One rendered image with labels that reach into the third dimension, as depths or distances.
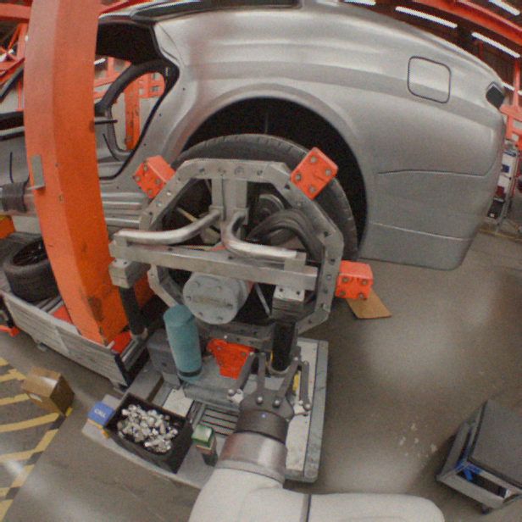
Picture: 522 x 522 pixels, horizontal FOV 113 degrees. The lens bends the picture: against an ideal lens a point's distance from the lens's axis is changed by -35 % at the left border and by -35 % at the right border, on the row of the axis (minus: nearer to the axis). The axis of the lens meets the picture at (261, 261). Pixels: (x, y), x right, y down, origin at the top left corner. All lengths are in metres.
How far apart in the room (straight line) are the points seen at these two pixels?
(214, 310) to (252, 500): 0.40
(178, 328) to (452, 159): 1.06
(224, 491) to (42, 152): 0.81
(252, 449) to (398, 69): 1.06
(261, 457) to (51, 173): 0.76
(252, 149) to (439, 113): 0.69
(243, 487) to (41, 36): 1.00
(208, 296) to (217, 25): 0.95
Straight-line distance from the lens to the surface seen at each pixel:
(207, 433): 0.59
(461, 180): 1.10
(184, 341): 0.74
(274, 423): 0.37
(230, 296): 0.54
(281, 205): 1.10
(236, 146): 0.68
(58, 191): 0.77
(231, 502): 0.32
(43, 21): 0.90
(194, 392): 1.24
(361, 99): 0.97
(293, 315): 0.44
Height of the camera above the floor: 1.20
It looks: 28 degrees down
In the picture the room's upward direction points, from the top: 3 degrees clockwise
